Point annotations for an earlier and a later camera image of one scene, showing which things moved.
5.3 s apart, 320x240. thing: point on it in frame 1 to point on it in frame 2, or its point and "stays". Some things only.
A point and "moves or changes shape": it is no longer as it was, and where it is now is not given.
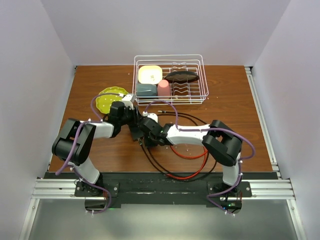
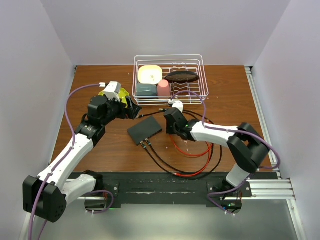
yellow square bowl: [150, 74] stays
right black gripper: [149, 143] to [168, 130]
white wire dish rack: [169, 79] stays
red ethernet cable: [205, 152] moves or changes shape
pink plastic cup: [163, 88] stays
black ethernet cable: [172, 177] moves or changes shape
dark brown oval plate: [182, 76] stays
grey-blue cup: [146, 90] stays
